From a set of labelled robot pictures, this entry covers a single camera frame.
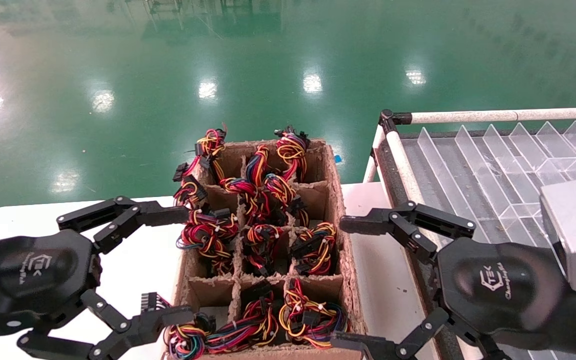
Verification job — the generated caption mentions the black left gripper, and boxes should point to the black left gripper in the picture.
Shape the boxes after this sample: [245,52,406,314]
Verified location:
[0,196,195,360]

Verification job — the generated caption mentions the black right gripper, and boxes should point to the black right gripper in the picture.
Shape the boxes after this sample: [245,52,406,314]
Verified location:
[330,201,569,360]

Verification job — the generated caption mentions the grey power supply with wires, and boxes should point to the grey power supply with wires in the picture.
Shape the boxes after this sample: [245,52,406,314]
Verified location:
[274,126,312,182]

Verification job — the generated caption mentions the cardboard box with dividers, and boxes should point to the cardboard box with dividers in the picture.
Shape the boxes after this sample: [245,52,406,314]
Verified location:
[163,139,369,360]

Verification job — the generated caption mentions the white rack leg pipe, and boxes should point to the white rack leg pipe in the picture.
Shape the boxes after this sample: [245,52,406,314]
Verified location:
[363,125,385,183]

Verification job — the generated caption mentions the black pipe joint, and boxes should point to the black pipe joint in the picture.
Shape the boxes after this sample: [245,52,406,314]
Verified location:
[379,109,413,134]

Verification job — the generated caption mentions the clear partitioned plastic tray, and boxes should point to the clear partitioned plastic tray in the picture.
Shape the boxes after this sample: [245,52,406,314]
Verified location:
[400,119,576,360]

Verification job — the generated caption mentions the long white rack pipe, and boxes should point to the long white rack pipe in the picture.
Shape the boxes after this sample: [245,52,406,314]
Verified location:
[410,106,576,125]

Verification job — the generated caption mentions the grey power supply coloured wires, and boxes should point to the grey power supply coloured wires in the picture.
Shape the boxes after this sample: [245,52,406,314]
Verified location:
[240,224,285,277]
[195,125,228,176]
[207,284,280,351]
[140,292,215,360]
[175,207,240,276]
[278,279,351,349]
[172,162,209,208]
[219,177,269,228]
[246,145,272,187]
[263,173,310,227]
[290,222,338,277]

